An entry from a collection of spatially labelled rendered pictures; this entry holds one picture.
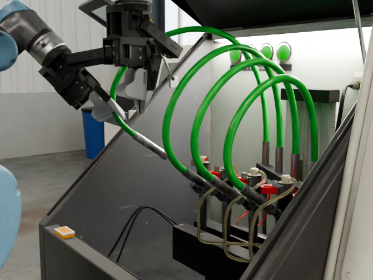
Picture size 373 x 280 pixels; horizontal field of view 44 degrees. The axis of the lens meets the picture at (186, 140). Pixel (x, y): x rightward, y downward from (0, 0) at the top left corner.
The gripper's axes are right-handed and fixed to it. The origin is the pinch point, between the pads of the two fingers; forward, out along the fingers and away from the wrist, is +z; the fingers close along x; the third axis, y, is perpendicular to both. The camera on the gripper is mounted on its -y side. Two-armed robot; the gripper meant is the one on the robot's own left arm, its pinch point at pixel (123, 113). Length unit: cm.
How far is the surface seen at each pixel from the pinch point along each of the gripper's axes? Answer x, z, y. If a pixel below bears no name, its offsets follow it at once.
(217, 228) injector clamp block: -2.1, 33.3, 2.5
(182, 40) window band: -590, -123, -150
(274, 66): 16.0, 16.4, -27.1
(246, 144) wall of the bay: -27.3, 25.7, -19.5
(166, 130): 18.3, 11.0, -3.3
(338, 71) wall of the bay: 0.5, 26.9, -41.9
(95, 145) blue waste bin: -604, -101, 55
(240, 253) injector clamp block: 12.6, 37.8, 2.7
